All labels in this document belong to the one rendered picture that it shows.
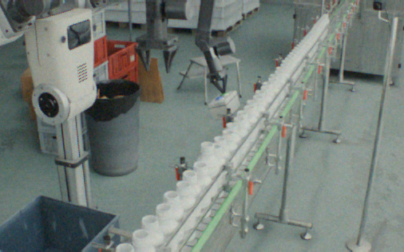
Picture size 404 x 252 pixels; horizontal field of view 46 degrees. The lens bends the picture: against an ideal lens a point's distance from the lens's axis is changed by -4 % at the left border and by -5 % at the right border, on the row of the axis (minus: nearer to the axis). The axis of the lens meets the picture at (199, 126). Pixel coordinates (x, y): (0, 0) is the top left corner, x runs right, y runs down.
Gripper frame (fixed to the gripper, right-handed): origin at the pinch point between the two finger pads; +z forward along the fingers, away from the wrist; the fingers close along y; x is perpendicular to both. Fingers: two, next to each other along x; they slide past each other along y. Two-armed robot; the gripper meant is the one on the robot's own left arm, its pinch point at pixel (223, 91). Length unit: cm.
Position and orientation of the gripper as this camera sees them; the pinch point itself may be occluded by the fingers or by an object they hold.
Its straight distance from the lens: 205.5
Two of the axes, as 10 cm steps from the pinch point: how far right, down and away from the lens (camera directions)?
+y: 3.7, -3.7, 8.5
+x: -8.8, 1.8, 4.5
